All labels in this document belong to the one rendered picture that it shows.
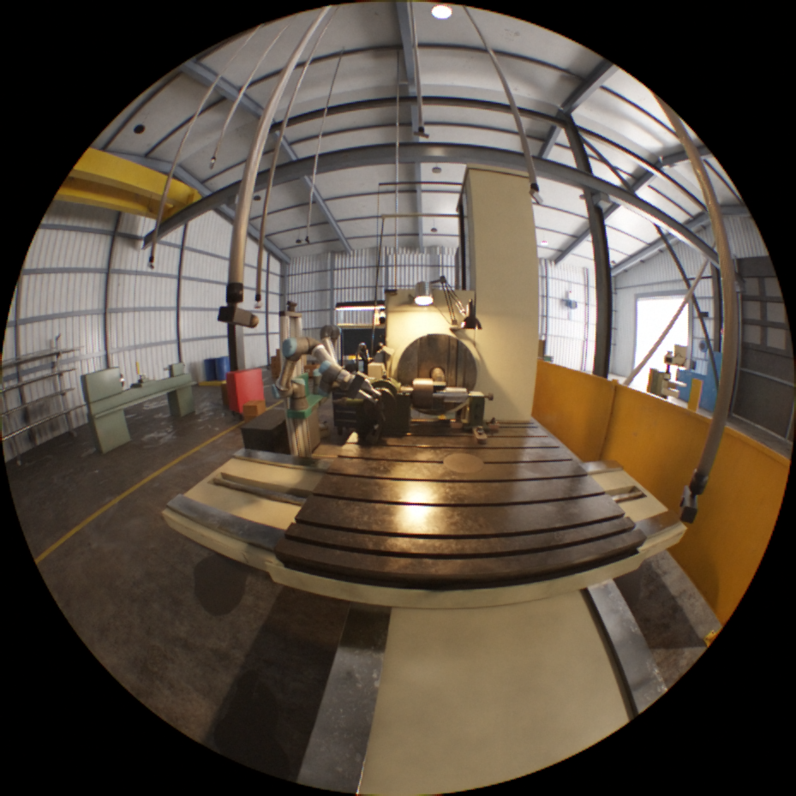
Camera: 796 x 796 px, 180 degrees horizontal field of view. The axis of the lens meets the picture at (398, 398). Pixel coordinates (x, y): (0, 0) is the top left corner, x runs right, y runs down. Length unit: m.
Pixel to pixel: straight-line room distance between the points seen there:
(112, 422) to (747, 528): 7.78
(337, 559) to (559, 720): 0.95
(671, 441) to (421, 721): 2.42
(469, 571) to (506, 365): 1.55
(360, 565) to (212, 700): 1.40
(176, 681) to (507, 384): 3.01
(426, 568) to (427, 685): 0.49
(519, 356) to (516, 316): 0.30
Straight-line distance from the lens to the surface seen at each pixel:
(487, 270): 1.97
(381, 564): 0.72
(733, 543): 2.35
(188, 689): 1.91
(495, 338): 1.92
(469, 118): 9.63
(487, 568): 0.74
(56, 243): 10.13
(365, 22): 7.39
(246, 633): 1.86
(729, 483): 2.30
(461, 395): 1.54
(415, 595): 0.74
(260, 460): 1.94
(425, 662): 1.04
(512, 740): 1.06
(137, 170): 8.15
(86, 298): 9.92
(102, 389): 5.80
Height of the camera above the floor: 1.57
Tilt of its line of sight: 14 degrees down
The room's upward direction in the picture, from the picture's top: straight up
